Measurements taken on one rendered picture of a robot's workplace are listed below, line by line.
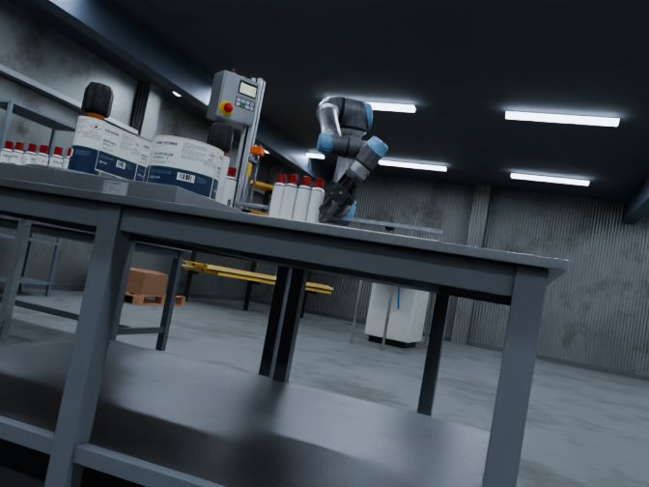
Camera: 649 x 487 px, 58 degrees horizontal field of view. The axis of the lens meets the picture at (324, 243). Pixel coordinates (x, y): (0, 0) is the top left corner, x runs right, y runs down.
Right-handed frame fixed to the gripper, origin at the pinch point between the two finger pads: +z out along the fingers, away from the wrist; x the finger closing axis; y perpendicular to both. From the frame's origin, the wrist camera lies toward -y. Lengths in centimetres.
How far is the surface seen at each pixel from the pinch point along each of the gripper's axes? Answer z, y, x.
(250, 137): -6, -12, -51
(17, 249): 103, -14, -114
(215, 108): -7, 1, -64
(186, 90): 15, -402, -385
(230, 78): -20, -1, -68
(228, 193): 15.4, 2.5, -35.7
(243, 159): 2.7, -11.8, -47.3
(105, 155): 23, 58, -47
